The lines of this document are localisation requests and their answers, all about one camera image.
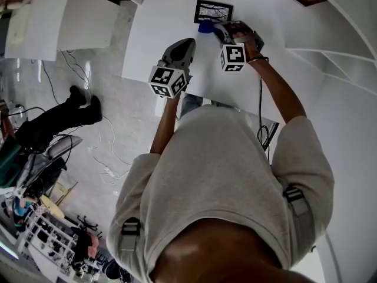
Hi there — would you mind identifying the grey harness strap with buckle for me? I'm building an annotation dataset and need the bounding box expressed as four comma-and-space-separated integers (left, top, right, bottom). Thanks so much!
120, 216, 142, 252
283, 186, 312, 216

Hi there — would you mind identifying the person's grey shirt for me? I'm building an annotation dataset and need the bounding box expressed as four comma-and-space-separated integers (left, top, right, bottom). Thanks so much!
106, 104, 335, 283

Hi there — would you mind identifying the person's right leg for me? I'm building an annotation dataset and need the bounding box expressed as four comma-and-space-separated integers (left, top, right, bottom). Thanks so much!
210, 100, 242, 112

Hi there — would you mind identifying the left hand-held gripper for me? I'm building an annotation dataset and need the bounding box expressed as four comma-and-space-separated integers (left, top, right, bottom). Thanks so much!
148, 37, 197, 99

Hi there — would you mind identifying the blue cloth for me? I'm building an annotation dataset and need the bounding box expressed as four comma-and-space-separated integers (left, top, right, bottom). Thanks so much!
197, 20, 216, 35

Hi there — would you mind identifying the person's right forearm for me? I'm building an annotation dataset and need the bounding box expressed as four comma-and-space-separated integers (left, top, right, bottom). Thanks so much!
248, 57, 307, 126

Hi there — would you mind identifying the white table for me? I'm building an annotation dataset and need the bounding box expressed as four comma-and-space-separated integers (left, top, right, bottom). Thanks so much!
121, 0, 292, 126

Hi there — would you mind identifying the person's left forearm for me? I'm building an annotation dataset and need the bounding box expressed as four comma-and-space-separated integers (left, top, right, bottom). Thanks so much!
150, 94, 181, 156

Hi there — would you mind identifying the person's right hand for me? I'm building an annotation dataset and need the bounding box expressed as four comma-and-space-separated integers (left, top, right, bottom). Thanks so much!
229, 24, 263, 62

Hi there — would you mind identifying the person's leg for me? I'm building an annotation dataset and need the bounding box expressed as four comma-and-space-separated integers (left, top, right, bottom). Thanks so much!
179, 93, 204, 119
210, 100, 242, 112

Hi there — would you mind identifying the white floor cable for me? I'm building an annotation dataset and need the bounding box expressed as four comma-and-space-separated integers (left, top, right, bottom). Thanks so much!
62, 50, 133, 186

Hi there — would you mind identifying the white wire shelf rack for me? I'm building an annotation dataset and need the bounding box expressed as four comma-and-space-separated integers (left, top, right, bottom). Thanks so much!
16, 212, 78, 274

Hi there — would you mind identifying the black framed picture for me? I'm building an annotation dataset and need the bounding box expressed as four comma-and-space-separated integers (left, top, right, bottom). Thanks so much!
193, 0, 234, 25

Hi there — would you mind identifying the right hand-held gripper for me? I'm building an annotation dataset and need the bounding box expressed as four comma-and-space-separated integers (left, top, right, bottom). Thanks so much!
213, 20, 265, 73

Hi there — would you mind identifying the yellow round stool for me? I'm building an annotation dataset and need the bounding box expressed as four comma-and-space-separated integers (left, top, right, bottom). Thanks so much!
39, 181, 79, 219

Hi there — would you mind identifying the white shelf cabinet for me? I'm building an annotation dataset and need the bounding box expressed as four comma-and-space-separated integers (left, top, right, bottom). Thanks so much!
100, 0, 377, 106

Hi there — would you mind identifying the black floor cable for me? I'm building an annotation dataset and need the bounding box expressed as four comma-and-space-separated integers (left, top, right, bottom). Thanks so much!
40, 60, 61, 106

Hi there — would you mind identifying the person's neck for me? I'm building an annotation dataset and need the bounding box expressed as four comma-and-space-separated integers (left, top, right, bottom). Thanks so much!
150, 218, 319, 283

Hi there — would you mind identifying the white side desk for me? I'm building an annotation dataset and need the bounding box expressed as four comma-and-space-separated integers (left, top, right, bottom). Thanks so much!
5, 0, 121, 62

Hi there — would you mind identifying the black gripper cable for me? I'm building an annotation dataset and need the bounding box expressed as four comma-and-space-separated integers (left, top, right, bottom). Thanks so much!
256, 77, 272, 162

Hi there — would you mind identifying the person's left leg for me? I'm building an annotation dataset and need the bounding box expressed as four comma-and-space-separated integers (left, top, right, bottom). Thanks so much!
179, 93, 204, 119

